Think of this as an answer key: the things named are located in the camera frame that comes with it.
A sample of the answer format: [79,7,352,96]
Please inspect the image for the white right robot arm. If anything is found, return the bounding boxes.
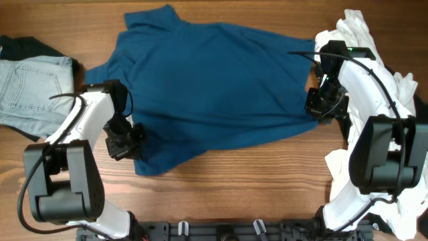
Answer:
[305,40,427,238]

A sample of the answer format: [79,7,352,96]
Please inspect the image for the folded light blue jeans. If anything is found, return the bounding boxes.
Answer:
[1,56,74,138]

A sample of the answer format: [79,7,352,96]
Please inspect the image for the dark blue t-shirt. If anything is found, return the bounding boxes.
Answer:
[86,5,317,176]

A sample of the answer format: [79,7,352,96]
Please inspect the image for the white printed t-shirt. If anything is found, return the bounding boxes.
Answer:
[313,9,427,240]

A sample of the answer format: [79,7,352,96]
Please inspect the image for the folded black garment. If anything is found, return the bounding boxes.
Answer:
[0,35,81,143]

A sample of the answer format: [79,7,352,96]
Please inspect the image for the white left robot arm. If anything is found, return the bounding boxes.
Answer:
[17,80,149,240]

